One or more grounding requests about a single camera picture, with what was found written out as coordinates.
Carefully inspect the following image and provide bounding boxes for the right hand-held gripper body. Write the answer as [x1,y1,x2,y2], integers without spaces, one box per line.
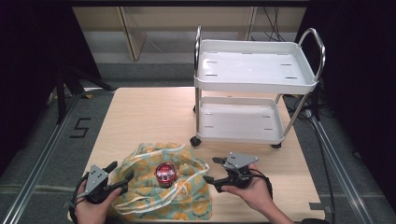
[217,151,260,191]

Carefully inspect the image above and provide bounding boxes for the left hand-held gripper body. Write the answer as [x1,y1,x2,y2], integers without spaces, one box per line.
[83,164,125,205]

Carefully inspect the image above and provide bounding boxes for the green yellow patterned cloth bag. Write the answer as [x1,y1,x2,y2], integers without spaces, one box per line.
[106,142,215,221]

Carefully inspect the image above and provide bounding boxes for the red can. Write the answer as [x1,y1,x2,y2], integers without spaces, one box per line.
[154,161,178,189]

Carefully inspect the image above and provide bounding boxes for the white two-tier cart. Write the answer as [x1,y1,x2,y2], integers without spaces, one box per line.
[190,24,327,150]

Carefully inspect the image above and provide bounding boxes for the person's right hand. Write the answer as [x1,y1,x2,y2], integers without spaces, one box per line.
[221,163,275,213]

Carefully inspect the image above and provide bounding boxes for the person's left hand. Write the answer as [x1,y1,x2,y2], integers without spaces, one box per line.
[74,179,123,224]

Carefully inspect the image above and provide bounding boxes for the black metal stand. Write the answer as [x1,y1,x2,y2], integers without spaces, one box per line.
[55,64,117,126]

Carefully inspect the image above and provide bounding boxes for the wooden shelf unit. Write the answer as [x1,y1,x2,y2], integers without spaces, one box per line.
[72,6,308,63]

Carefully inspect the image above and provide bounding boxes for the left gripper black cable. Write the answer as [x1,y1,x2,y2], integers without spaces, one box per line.
[67,172,91,224]

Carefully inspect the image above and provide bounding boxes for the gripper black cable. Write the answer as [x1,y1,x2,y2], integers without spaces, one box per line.
[248,172,275,201]
[67,172,91,224]

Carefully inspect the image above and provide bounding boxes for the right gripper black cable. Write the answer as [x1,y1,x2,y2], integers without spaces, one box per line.
[248,172,275,201]

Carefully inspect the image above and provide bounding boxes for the metal floor rail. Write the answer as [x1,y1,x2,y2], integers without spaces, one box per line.
[306,114,375,224]
[0,92,82,224]

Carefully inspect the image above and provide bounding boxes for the black floor cables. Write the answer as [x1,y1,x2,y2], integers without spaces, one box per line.
[282,78,337,217]

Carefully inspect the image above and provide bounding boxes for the hanging black cables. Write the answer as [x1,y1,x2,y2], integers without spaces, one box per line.
[262,6,287,43]

